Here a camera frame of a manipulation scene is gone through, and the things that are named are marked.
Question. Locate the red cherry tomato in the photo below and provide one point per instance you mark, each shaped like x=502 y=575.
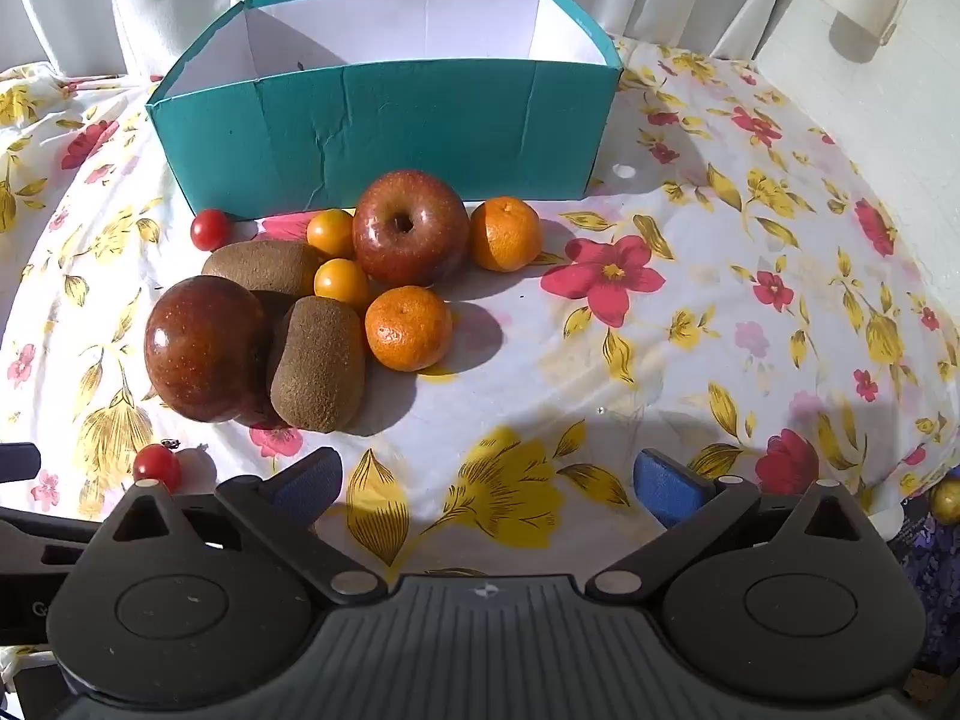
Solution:
x=157 y=467
x=209 y=229

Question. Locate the white curtain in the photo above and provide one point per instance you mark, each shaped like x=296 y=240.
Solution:
x=150 y=0

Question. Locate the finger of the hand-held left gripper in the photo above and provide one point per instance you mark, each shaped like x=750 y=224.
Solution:
x=37 y=529
x=16 y=463

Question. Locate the floral tablecloth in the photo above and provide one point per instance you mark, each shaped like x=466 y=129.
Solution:
x=675 y=360

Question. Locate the dark patterned cloth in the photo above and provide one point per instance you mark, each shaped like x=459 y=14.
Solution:
x=934 y=585

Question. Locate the white board panel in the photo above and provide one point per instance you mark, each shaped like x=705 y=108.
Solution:
x=885 y=142

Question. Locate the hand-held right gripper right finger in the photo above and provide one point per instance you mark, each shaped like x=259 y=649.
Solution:
x=666 y=489

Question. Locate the orange mandarin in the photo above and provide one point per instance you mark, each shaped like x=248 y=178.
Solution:
x=409 y=330
x=506 y=236

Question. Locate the translucent tape strip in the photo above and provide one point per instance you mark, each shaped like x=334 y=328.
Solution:
x=862 y=0

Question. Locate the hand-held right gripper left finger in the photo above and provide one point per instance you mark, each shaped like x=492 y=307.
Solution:
x=309 y=481

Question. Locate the teal cardboard box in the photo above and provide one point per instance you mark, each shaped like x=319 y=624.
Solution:
x=390 y=127

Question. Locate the brown kiwi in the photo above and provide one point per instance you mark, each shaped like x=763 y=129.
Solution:
x=262 y=266
x=319 y=367

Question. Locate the small yellow round object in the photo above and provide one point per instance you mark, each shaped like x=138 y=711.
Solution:
x=947 y=501

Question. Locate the dark red apple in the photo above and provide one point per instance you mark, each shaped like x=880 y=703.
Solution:
x=202 y=345

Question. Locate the yellow cherry tomato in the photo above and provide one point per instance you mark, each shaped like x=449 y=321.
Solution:
x=331 y=234
x=341 y=283

